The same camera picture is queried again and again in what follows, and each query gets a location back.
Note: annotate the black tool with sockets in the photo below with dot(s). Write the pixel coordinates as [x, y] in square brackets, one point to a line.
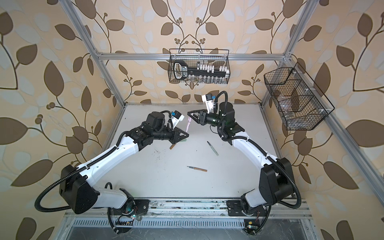
[182, 71]

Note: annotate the black wire basket back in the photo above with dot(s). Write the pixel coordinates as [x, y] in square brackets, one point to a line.
[216, 57]

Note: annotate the pink pen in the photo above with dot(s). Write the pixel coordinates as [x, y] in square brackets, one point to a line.
[188, 124]

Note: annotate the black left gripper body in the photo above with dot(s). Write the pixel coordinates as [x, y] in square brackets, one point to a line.
[164, 133]

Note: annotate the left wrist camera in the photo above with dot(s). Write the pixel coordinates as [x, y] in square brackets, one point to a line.
[176, 117]

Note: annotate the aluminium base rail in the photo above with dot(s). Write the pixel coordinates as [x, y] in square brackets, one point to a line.
[203, 208]

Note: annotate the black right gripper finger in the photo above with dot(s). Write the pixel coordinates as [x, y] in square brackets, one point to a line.
[195, 112]
[195, 118]

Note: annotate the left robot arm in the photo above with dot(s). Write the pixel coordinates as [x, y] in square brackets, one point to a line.
[79, 188]

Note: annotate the black wire basket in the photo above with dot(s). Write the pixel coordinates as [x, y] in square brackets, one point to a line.
[216, 57]
[300, 102]

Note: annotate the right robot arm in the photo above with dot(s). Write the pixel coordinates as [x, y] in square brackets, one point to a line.
[276, 179]

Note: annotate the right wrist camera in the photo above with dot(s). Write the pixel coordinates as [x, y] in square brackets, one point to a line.
[211, 103]

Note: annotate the green pen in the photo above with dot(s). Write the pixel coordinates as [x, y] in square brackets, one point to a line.
[213, 149]

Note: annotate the aluminium frame post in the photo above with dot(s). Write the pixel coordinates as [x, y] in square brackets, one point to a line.
[284, 59]
[70, 11]

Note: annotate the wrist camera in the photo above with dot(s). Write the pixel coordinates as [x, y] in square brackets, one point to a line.
[176, 117]
[211, 103]

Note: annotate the aluminium frame post left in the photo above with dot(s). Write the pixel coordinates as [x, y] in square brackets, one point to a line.
[70, 11]

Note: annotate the black wire basket right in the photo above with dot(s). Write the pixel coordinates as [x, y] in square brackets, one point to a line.
[300, 102]

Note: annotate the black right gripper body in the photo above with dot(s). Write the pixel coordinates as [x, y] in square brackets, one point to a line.
[212, 119]

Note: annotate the aluminium frame post right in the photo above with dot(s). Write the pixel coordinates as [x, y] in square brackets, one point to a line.
[284, 59]

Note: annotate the orange pen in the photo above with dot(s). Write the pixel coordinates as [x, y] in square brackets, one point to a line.
[198, 169]

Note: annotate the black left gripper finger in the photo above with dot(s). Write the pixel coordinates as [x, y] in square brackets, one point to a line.
[179, 137]
[178, 131]

